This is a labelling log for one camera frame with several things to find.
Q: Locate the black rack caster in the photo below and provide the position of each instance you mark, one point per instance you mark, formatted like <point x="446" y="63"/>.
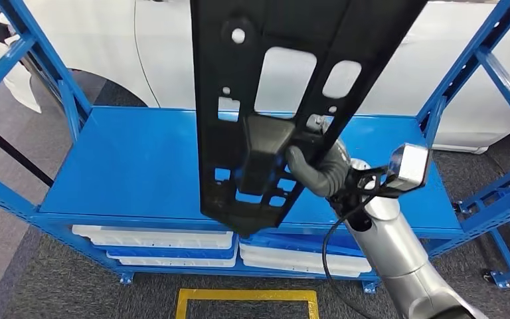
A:
<point x="488" y="275"/>

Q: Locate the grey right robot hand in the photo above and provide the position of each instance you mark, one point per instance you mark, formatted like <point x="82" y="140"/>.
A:
<point x="325" y="180"/>

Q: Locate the blue metal shelf rack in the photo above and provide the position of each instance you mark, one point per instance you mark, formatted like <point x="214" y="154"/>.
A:
<point x="127" y="176"/>

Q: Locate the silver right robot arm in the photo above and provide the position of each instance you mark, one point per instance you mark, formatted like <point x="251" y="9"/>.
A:
<point x="391" y="255"/>

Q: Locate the black plastic plate part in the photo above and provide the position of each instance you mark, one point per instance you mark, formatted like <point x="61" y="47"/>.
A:
<point x="220" y="132"/>

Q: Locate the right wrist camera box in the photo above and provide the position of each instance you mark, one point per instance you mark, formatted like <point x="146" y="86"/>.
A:
<point x="409" y="167"/>

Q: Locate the white car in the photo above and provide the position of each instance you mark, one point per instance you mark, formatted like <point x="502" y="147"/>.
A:
<point x="105" y="44"/>

